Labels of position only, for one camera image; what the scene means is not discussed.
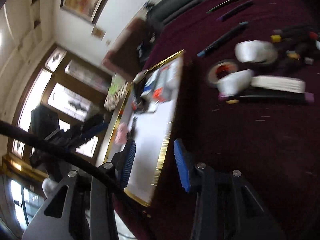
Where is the white gloved left hand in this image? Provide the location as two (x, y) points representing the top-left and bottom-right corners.
(42, 178), (58, 198)

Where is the pink fluffy round brooch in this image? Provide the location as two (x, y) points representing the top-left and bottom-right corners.
(115, 123), (129, 145)

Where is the black marker green cap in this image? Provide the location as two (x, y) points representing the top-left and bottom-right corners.
(207, 0), (240, 14)

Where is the black snack packet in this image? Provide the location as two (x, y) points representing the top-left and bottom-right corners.
(131, 82), (147, 113)

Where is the grey red 502 glue box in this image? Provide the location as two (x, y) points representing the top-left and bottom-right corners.
(152, 67), (174, 102)

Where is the blue white medicine box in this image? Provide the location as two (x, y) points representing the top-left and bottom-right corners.
(141, 69), (159, 101)

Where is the black marker teal cap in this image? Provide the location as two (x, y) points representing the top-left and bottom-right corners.
(197, 21), (249, 57)

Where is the gold white tray box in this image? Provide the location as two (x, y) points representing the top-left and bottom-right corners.
(96, 49), (187, 208)

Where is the black marker yellow cap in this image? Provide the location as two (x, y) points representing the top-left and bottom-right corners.
(270, 31), (310, 43)

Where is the black tape roll red core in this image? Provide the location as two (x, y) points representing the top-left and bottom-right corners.
(206, 60), (239, 86)

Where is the small white dropper bottle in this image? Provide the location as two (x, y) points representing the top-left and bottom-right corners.
(217, 69), (254, 96)

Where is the brown armchair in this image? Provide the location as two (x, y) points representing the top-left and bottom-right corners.
(102, 17), (164, 82)

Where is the black marker purple cap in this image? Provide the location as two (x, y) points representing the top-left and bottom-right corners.
(216, 1), (254, 22)

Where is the white pill bottle green label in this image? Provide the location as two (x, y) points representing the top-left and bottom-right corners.
(234, 40), (272, 63)

